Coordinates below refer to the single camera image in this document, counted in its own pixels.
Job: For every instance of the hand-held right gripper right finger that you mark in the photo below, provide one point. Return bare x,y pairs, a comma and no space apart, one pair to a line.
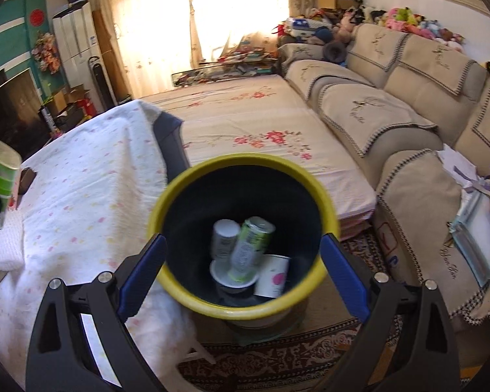
343,269

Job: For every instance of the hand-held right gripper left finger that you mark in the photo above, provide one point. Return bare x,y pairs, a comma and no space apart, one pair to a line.
143,269

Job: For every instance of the clear cup with green label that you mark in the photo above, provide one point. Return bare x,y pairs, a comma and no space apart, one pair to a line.
0,171

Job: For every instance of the black bin with yellow rim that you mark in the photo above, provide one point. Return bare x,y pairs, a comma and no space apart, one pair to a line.
179,228

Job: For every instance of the white paper cup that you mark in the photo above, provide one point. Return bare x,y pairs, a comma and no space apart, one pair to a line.
273,277

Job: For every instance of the white instant noodle cup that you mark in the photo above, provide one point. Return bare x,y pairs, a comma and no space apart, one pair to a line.
224,279

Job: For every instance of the white cylindrical can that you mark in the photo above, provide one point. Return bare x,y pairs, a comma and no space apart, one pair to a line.
224,239

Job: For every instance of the white bottle with green label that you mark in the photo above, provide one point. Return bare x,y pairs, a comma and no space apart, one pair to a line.
249,249

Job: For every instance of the white textured cloth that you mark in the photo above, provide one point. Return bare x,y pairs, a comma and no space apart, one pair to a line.
8,245

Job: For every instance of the white dotted tablecloth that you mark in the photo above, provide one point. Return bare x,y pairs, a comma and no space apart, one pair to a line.
85,196

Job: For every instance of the black cylinder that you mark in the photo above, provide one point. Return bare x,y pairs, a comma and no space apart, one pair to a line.
47,120

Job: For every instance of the large curved television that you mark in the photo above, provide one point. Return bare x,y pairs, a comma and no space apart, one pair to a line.
12,106

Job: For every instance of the open cardboard boxes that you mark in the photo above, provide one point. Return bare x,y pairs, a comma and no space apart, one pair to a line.
61,100

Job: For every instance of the red canister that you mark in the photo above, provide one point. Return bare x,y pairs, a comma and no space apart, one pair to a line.
88,107

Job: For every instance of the round stool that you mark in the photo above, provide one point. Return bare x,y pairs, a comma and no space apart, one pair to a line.
265,328

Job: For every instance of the patterned rug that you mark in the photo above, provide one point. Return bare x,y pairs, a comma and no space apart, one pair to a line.
277,355

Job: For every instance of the black tower fan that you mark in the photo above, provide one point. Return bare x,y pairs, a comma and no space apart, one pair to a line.
100,85

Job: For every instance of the hanging flower decoration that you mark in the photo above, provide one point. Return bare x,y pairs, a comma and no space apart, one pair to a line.
47,53

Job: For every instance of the dark blue cloth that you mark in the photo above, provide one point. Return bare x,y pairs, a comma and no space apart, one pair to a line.
169,143

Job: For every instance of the papers and folders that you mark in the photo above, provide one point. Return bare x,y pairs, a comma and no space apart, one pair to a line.
473,237

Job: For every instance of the white standing air conditioner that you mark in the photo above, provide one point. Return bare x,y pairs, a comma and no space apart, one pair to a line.
75,36

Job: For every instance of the floral bed sheet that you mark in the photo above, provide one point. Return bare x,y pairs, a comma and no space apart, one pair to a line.
249,114

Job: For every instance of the beige sofa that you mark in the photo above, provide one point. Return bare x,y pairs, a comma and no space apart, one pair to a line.
408,90

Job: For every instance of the cream patterned curtains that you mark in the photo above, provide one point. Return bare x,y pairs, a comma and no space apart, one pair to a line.
155,28

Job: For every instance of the grey round cushion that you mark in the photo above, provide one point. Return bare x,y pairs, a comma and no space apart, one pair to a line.
335,52

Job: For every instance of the glass coffee table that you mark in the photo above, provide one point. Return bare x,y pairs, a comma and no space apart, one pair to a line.
228,67

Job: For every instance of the star patterned bag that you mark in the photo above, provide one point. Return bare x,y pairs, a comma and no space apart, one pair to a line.
306,26

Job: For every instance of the pile of plush toys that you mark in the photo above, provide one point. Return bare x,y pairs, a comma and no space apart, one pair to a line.
404,18

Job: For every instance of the red round wall decoration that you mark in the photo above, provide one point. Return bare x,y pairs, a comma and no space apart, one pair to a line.
36,17

